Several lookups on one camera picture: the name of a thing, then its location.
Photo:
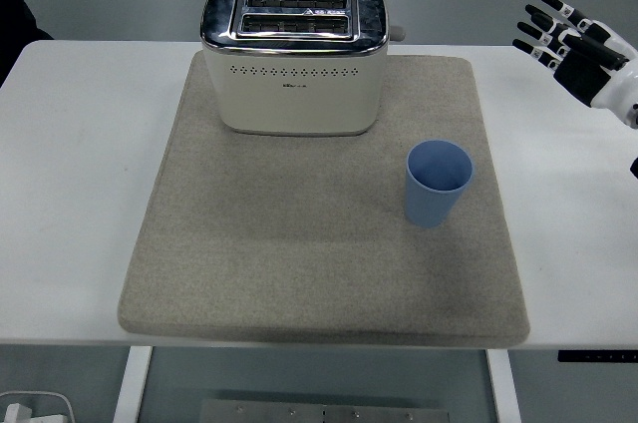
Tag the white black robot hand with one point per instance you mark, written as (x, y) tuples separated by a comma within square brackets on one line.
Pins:
[(583, 74)]

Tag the blue plastic cup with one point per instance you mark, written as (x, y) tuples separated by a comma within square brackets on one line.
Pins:
[(429, 206)]

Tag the black table control panel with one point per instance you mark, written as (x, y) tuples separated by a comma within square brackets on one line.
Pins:
[(598, 356)]

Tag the cream and chrome toaster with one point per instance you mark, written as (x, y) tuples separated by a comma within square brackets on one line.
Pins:
[(299, 104)]

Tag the white table leg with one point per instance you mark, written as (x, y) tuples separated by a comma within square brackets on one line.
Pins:
[(132, 383), (503, 388)]

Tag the beige felt table mat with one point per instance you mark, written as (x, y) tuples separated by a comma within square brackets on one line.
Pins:
[(279, 253)]

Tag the grey metal plate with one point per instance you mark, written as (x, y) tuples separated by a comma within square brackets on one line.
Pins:
[(324, 413)]

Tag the person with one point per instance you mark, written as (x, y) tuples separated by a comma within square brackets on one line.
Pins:
[(12, 9)]

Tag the white block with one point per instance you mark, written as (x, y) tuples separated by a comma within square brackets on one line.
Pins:
[(15, 414)]

